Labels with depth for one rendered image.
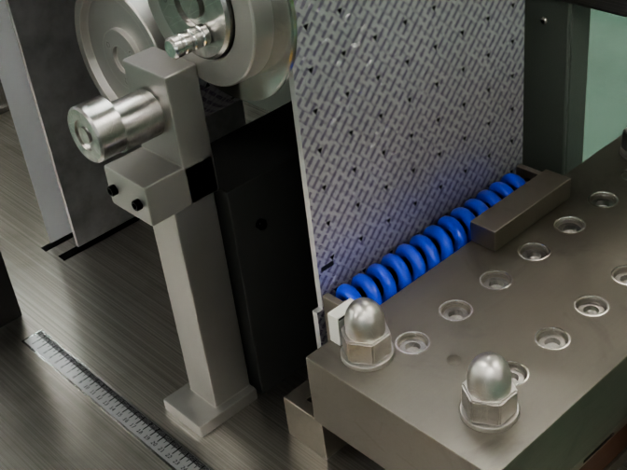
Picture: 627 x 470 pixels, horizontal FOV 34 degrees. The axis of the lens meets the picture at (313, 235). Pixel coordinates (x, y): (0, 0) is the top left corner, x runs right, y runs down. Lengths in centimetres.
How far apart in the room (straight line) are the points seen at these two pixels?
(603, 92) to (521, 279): 251
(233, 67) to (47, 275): 46
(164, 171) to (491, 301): 24
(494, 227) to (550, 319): 9
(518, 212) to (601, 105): 239
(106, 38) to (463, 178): 30
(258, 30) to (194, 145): 12
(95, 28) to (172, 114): 15
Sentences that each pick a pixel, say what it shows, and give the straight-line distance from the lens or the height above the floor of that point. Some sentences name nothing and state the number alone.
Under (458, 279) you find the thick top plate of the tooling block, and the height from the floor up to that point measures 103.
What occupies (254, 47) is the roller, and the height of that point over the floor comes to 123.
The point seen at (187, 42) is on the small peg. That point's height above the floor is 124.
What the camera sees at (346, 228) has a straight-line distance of 73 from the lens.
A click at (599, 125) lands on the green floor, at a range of 306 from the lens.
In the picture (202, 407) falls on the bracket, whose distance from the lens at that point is 84.
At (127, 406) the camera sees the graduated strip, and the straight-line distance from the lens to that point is 88.
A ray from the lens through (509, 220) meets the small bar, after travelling 78.
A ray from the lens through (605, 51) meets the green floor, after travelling 350.
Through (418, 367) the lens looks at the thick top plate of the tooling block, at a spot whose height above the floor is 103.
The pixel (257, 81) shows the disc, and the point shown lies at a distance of 67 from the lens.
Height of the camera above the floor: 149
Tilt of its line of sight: 34 degrees down
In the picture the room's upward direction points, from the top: 7 degrees counter-clockwise
